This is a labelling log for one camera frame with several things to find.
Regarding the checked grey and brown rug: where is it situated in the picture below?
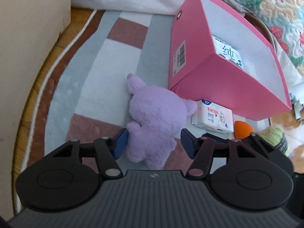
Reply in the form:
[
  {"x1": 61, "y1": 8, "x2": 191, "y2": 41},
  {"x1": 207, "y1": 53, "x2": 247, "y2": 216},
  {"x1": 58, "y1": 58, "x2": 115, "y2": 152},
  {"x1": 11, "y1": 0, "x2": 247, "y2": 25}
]
[{"x1": 14, "y1": 8, "x2": 295, "y2": 171}]

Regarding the purple plush toy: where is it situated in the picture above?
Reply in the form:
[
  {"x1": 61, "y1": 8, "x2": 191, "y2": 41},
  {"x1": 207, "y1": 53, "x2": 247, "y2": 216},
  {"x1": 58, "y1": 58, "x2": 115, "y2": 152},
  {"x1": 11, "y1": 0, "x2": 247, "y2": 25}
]
[{"x1": 125, "y1": 73, "x2": 197, "y2": 170}]

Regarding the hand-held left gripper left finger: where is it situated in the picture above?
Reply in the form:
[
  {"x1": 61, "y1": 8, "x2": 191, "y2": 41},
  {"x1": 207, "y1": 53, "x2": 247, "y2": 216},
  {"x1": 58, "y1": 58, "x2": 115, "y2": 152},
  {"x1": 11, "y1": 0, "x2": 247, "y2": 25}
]
[{"x1": 53, "y1": 128, "x2": 129, "y2": 179}]

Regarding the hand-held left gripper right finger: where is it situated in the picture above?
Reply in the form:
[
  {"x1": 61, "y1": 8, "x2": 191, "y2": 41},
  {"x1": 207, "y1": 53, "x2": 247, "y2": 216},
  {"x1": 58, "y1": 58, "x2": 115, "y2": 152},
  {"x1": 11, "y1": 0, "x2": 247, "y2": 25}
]
[{"x1": 180, "y1": 128, "x2": 289, "y2": 178}]

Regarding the floral quilt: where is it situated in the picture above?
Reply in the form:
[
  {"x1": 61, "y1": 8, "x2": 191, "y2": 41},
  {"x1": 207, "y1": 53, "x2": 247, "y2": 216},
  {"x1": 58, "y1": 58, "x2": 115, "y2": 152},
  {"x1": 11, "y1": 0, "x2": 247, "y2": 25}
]
[{"x1": 197, "y1": 0, "x2": 304, "y2": 72}]

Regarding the small white wet wipes pack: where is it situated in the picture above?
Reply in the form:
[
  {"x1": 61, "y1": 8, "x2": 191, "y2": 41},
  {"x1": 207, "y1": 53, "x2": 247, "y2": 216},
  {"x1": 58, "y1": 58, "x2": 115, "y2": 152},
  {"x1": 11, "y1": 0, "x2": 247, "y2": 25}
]
[{"x1": 191, "y1": 99, "x2": 234, "y2": 133}]

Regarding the orange makeup sponge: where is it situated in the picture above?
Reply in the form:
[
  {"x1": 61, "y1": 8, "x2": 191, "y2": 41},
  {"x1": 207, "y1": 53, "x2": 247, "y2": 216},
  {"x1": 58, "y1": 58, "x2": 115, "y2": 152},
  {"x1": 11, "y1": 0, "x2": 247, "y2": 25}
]
[{"x1": 234, "y1": 121, "x2": 254, "y2": 139}]

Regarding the blue and white tissue pack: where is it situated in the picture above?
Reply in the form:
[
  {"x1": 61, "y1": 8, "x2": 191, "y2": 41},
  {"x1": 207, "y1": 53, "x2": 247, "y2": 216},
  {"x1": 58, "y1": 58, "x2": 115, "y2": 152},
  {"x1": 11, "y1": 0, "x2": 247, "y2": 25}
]
[{"x1": 212, "y1": 35, "x2": 245, "y2": 69}]

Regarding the pile of papers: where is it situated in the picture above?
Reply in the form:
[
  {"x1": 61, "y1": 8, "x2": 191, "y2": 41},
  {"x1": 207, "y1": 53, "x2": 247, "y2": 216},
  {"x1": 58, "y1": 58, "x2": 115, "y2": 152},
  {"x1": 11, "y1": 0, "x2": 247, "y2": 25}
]
[{"x1": 288, "y1": 93, "x2": 304, "y2": 126}]

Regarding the pink cardboard box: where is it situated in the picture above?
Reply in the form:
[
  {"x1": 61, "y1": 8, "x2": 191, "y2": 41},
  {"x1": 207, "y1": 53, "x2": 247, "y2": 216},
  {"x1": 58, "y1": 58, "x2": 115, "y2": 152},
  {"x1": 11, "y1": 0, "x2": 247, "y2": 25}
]
[{"x1": 168, "y1": 0, "x2": 292, "y2": 121}]

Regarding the green yarn ball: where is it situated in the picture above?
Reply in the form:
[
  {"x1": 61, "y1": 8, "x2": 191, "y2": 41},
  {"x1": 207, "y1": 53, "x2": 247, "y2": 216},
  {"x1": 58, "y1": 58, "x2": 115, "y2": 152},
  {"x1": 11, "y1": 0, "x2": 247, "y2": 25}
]
[{"x1": 258, "y1": 126, "x2": 290, "y2": 157}]

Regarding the cream cabinet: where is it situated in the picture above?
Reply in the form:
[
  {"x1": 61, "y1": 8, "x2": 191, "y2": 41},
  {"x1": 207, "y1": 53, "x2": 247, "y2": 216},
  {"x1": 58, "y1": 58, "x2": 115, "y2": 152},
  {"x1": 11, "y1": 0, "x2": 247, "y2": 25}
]
[{"x1": 0, "y1": 0, "x2": 72, "y2": 221}]

